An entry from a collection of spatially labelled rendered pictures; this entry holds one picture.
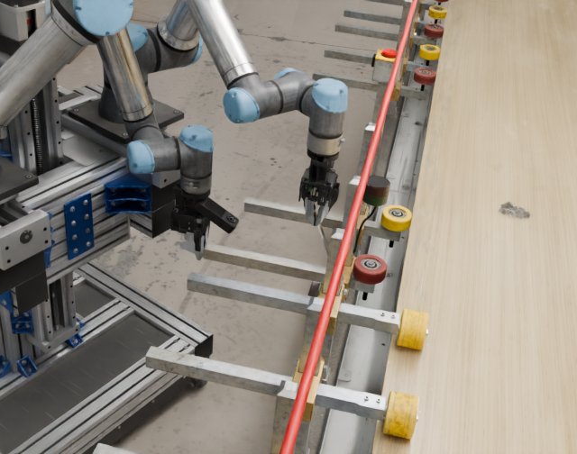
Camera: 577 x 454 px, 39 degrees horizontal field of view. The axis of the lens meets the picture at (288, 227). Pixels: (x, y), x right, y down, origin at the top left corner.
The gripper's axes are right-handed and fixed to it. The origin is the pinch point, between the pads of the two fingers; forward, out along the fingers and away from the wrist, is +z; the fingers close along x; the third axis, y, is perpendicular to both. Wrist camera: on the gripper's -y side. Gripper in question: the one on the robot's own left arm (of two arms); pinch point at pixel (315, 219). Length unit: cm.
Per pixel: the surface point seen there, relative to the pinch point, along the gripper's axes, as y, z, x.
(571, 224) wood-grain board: -37, 11, 65
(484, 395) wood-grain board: 35, 11, 43
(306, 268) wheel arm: 0.3, 14.6, -0.6
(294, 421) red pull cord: 121, -64, 15
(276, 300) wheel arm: 25.8, 5.3, -3.1
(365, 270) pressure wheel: 2.6, 10.0, 13.7
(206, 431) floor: -16, 101, -29
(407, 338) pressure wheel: 28.2, 6.0, 25.6
